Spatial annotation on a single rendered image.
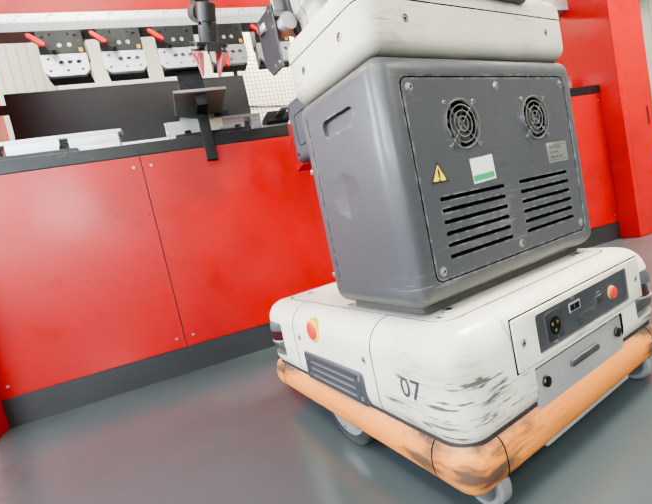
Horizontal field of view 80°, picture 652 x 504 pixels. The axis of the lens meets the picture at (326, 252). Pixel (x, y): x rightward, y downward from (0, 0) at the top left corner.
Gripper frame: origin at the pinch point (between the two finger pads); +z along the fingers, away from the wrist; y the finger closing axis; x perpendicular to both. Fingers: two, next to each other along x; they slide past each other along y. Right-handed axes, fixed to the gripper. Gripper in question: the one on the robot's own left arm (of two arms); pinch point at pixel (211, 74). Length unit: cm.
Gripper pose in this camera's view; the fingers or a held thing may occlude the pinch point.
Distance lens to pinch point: 143.6
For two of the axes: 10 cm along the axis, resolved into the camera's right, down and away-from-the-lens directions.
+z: -0.4, 8.8, 4.7
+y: -8.4, 2.2, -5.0
